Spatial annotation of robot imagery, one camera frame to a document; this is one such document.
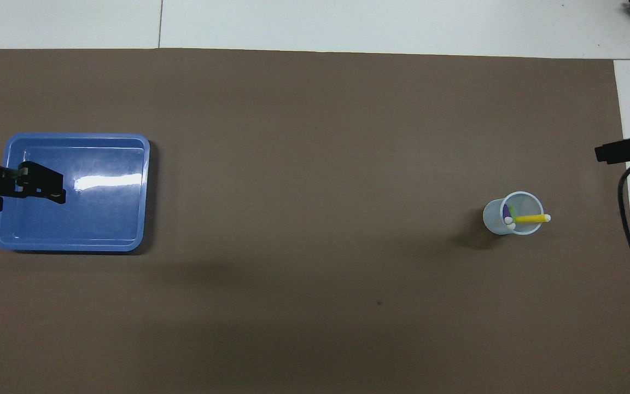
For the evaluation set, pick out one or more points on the yellow marker pen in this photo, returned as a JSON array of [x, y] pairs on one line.
[[531, 219]]

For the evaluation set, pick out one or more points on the green marker pen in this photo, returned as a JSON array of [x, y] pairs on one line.
[[512, 212]]

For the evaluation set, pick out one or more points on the blue plastic tray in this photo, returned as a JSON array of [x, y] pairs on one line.
[[101, 219]]

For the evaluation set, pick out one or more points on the purple marker pen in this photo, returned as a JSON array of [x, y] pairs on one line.
[[506, 211]]

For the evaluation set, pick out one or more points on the translucent plastic cup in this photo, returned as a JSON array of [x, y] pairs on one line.
[[493, 219]]

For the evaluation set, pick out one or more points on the brown table mat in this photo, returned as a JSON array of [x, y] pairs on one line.
[[315, 164]]

